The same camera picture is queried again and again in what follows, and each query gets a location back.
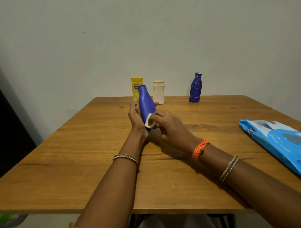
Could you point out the person's right hand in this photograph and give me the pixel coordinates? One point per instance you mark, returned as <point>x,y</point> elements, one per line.
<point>176,131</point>

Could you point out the person's left hand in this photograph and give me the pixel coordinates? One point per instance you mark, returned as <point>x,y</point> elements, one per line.
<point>136,122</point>

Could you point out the white wet wipe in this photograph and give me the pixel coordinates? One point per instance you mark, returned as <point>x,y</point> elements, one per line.
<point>148,122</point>

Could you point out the blue scribbled bottle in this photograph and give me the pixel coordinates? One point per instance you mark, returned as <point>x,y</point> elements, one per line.
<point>147,103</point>
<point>195,88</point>

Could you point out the white bottle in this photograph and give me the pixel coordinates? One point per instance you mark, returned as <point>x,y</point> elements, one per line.
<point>158,92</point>

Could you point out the yellow bottle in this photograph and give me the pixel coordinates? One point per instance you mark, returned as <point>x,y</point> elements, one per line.
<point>135,82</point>

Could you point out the blue wet wipes pack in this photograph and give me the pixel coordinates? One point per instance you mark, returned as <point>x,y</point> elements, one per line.
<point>277,141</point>

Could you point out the person's right forearm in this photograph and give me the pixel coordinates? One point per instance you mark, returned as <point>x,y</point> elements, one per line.
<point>258,188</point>

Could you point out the person's left forearm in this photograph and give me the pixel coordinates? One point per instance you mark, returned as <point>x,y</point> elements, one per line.
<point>110,188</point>

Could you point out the orange thread wristband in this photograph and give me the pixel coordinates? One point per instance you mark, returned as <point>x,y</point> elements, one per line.
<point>200,150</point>

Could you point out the thin beaded bangle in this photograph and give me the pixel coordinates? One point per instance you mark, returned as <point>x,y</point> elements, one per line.
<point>229,168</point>
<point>127,157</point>

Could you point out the wooden table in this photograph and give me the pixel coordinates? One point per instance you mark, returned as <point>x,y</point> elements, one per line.
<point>58,152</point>

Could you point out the black metal table leg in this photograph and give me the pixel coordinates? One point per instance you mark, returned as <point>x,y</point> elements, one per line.
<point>134,222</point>
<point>228,222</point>

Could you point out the grey bin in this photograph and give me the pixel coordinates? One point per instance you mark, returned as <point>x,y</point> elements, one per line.
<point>22,219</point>

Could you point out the green item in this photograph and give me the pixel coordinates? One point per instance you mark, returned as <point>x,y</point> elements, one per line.
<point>8,217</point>

